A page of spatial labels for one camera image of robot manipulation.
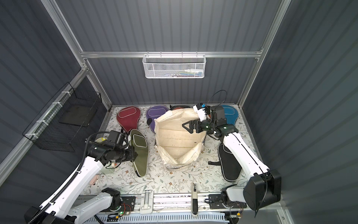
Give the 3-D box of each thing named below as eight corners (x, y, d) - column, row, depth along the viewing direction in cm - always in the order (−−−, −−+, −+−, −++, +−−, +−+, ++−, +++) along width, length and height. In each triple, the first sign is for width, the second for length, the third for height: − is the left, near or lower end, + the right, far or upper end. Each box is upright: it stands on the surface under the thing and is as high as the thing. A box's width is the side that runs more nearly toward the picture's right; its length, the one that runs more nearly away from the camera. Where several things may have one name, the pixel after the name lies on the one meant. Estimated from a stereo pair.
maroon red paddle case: (113, 131, 106) (111, 128, 102) (122, 110, 120) (120, 106, 116) (137, 131, 106) (135, 128, 102) (142, 110, 120) (141, 106, 116)
